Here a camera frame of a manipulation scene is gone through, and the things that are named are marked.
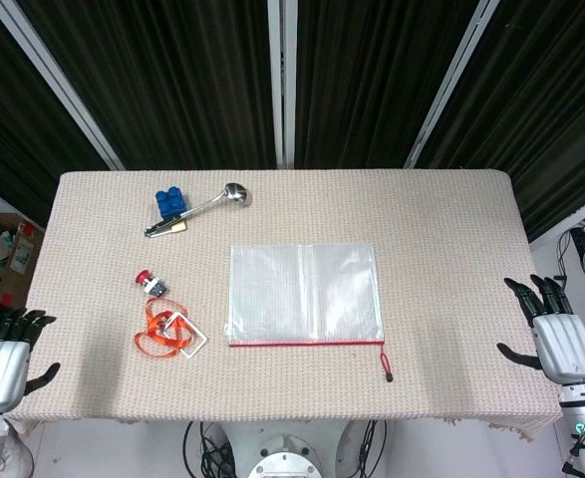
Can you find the clear zipper pouch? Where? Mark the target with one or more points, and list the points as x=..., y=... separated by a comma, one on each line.
x=302, y=294

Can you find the brown cardboard box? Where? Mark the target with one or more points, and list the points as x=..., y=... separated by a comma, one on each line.
x=3, y=249

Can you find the black curtain panel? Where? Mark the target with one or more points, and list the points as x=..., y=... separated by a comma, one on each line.
x=551, y=109
x=172, y=79
x=3, y=139
x=372, y=79

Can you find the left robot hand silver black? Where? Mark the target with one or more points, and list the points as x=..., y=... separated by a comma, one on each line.
x=0, y=361

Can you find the white robot torso base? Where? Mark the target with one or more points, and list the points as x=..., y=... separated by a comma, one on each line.
x=287, y=453

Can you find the blue toy building block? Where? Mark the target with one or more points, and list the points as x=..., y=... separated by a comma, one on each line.
x=171, y=201

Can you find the stainless steel ladle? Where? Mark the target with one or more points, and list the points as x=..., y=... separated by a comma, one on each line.
x=234, y=193

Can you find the white frame post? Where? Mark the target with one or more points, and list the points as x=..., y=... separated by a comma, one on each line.
x=53, y=79
x=282, y=79
x=454, y=79

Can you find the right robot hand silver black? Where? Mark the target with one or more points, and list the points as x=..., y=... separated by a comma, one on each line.
x=563, y=343

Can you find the red emergency stop button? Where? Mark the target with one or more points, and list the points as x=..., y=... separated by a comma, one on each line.
x=150, y=284

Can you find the beige woven tablecloth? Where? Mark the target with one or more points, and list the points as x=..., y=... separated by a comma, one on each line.
x=421, y=279

